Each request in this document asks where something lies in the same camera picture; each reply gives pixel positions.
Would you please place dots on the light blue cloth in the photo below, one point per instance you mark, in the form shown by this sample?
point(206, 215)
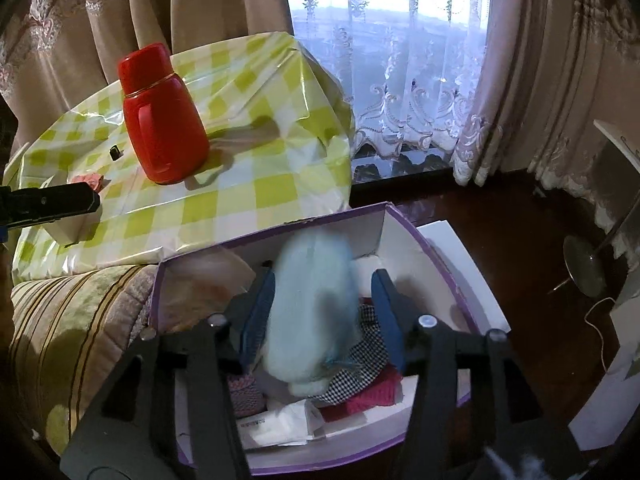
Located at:
point(310, 300)

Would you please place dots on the white lace sheer curtain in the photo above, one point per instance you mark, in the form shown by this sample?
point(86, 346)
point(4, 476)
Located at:
point(390, 60)

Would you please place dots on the pink striped knit cloth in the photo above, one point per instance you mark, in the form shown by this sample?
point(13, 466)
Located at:
point(245, 395)

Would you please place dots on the magenta knit garment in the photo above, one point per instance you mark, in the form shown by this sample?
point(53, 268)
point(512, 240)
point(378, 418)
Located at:
point(365, 400)

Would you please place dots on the white furniture panel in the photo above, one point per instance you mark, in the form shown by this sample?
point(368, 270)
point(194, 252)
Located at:
point(615, 400)

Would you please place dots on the beige embroidered curtain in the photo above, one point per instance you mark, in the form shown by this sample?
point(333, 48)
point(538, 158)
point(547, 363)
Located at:
point(200, 5)

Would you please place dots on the white packet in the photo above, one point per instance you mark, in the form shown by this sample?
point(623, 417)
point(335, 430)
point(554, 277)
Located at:
point(280, 425)

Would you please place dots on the small black block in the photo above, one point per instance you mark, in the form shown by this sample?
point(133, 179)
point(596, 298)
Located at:
point(116, 152)

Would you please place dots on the green checkered plastic tablecloth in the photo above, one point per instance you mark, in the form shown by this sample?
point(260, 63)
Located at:
point(280, 160)

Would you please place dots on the white box lid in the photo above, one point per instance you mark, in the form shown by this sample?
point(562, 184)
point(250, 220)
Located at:
point(470, 270)

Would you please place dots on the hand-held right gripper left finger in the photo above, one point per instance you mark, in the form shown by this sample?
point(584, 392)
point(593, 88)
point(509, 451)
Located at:
point(260, 310)

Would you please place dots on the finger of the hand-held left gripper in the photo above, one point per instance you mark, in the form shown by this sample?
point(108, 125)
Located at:
point(55, 205)

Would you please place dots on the cream cloth with orange print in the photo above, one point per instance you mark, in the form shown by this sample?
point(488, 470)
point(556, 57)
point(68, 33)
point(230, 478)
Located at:
point(200, 280)

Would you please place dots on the beige curtain with lace hem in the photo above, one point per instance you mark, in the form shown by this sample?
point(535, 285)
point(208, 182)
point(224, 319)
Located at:
point(550, 60)

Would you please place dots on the red and white patterned cloth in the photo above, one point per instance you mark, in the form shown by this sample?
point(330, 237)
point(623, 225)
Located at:
point(87, 181)

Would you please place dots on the striped velvet cushion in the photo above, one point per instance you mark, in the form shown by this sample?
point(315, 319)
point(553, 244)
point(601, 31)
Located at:
point(75, 320)

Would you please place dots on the purple cardboard box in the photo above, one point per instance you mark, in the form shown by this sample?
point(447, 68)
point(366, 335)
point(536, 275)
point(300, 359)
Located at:
point(360, 435)

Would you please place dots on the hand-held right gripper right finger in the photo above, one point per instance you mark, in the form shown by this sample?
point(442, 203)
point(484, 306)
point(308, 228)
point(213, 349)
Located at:
point(387, 310)

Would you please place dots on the red thermos jug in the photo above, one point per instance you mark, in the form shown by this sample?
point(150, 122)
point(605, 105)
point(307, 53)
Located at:
point(160, 125)

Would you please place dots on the white plastic basket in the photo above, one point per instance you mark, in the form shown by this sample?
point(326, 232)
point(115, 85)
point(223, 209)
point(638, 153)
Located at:
point(70, 230)

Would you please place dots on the grey round stand base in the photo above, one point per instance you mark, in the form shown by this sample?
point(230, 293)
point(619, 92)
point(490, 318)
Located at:
point(590, 265)

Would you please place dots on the black and white houndstooth cloth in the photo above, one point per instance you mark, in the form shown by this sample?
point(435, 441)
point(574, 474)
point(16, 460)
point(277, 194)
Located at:
point(360, 360)

